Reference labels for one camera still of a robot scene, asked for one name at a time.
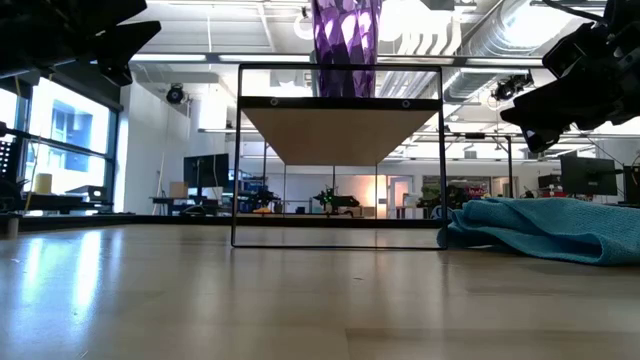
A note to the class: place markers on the black background robot arm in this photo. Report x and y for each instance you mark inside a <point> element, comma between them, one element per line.
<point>335,200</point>

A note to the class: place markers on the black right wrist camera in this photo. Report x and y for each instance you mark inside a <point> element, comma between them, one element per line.
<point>570,50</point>

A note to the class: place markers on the silver ventilation duct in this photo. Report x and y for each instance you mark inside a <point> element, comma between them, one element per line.
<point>480,40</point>

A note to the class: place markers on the purple faceted tumbler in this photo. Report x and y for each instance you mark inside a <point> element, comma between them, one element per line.
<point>347,45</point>

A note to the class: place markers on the blue microfibre cloth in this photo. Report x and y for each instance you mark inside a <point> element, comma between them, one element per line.
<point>550,230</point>

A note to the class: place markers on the yellow cylinder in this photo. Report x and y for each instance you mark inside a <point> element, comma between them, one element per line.
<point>43,183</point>

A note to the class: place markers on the black ceiling-mounted device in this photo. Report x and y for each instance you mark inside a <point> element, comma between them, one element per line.
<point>510,87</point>

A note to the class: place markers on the long wooden box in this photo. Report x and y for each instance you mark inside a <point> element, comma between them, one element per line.
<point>340,130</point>

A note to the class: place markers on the brown cardboard box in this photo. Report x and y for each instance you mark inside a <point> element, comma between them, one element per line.
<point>178,190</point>

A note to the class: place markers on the black aluminium table frame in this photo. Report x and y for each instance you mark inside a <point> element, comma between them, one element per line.
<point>150,221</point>

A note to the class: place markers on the black ceiling-mounted camera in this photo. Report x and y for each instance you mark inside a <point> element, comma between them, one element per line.
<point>175,94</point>

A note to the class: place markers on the black desk monitor on stand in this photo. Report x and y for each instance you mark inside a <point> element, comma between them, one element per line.
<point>206,171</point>

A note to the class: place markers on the wide black desk monitor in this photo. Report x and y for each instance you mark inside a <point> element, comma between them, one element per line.
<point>589,176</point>

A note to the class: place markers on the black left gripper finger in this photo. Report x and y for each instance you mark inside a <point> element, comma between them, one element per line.
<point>122,52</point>
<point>110,12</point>

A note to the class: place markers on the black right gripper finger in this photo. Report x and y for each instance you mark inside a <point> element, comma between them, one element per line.
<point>560,105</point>
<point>539,139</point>

